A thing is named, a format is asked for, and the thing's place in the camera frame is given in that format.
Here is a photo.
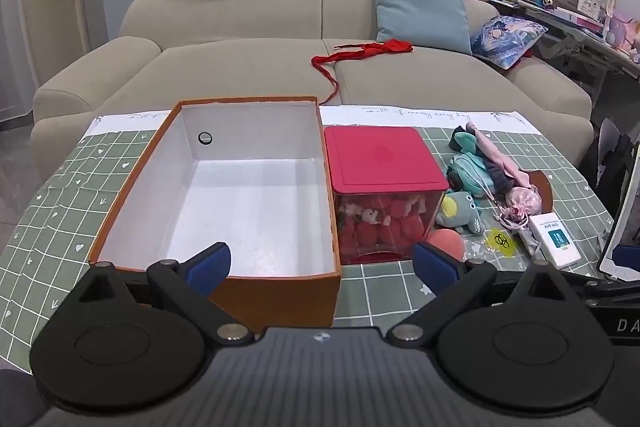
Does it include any coral pink ball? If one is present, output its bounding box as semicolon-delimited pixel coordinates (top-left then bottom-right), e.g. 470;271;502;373
426;229;465;261

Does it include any grey shark plush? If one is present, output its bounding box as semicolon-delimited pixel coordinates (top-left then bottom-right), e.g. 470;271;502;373
435;191;485;235

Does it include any pink scrunchie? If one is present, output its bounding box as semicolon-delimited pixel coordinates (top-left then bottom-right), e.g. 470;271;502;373
496;185;542;231

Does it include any dark navy sock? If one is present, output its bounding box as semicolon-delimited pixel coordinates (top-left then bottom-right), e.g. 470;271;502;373
482;156;515;200

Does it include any pink sock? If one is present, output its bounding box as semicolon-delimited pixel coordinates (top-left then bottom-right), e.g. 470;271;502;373
466;121;532;188

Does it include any yellow sticker bag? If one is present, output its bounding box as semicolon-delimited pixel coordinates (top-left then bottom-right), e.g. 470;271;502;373
485;228;518;258

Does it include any red lid clear container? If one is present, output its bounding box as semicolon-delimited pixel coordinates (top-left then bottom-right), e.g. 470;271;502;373
324;126;449;265

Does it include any green grid tablecloth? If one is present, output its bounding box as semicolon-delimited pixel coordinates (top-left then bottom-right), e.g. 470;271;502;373
1;106;614;369

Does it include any orange cardboard box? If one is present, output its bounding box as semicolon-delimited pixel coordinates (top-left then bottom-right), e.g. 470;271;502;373
89;96;341;332

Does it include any brown leather piece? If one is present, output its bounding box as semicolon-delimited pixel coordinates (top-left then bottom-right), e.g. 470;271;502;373
527;170;553;213

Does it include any black backpack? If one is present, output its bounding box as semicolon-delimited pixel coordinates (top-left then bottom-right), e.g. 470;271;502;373
578;118;634;216

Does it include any anime print cushion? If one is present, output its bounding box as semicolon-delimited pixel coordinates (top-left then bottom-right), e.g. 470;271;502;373
471;15;548;70

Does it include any red ribbon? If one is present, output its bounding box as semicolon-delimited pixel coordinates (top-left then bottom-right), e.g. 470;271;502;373
310;39;413;105

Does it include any beige sofa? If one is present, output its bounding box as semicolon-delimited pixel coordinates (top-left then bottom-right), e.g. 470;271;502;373
32;0;593;178

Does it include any light blue cushion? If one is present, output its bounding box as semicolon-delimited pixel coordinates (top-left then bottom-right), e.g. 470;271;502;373
375;0;471;54

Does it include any cluttered side desk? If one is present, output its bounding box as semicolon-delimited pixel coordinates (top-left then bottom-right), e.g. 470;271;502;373
492;0;639;79

